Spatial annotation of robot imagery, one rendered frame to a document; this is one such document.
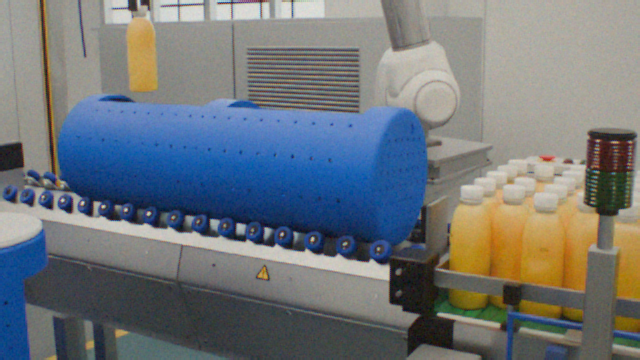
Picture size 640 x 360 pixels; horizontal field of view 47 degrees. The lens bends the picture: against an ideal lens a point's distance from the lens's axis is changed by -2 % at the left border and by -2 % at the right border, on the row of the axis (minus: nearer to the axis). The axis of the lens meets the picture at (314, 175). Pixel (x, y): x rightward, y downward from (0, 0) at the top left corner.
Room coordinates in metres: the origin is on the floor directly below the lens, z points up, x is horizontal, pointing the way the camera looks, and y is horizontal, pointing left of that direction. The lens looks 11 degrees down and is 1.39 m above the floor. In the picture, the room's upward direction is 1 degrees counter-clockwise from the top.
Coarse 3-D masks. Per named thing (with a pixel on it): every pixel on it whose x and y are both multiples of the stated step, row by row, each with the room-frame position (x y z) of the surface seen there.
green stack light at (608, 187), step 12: (588, 168) 0.95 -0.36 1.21; (588, 180) 0.94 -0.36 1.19; (600, 180) 0.92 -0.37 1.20; (612, 180) 0.92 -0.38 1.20; (624, 180) 0.91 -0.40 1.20; (588, 192) 0.94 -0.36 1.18; (600, 192) 0.92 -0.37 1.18; (612, 192) 0.91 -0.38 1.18; (624, 192) 0.92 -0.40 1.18; (588, 204) 0.94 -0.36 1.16; (600, 204) 0.92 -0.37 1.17; (612, 204) 0.92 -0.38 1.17; (624, 204) 0.92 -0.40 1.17
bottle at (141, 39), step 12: (132, 24) 1.89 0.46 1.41; (144, 24) 1.90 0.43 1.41; (132, 36) 1.89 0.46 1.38; (144, 36) 1.89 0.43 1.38; (132, 48) 1.89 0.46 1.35; (144, 48) 1.89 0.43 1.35; (132, 60) 1.89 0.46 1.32; (144, 60) 1.89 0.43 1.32; (156, 60) 1.92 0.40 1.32; (132, 72) 1.89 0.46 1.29; (144, 72) 1.89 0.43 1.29; (156, 72) 1.92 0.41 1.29; (132, 84) 1.89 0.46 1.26; (144, 84) 1.88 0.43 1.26; (156, 84) 1.91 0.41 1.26
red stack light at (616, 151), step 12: (588, 144) 0.94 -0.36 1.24; (600, 144) 0.92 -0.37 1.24; (612, 144) 0.92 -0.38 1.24; (624, 144) 0.91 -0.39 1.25; (636, 144) 0.93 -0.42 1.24; (588, 156) 0.94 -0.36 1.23; (600, 156) 0.92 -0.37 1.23; (612, 156) 0.92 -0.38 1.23; (624, 156) 0.91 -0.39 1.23; (636, 156) 0.93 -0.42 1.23; (600, 168) 0.92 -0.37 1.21; (612, 168) 0.92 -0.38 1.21; (624, 168) 0.91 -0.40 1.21
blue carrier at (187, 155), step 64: (64, 128) 1.81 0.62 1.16; (128, 128) 1.71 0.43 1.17; (192, 128) 1.62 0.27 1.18; (256, 128) 1.54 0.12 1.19; (320, 128) 1.47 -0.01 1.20; (384, 128) 1.41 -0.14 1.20; (128, 192) 1.71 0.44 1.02; (192, 192) 1.60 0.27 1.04; (256, 192) 1.50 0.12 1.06; (320, 192) 1.42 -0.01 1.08; (384, 192) 1.41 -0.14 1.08
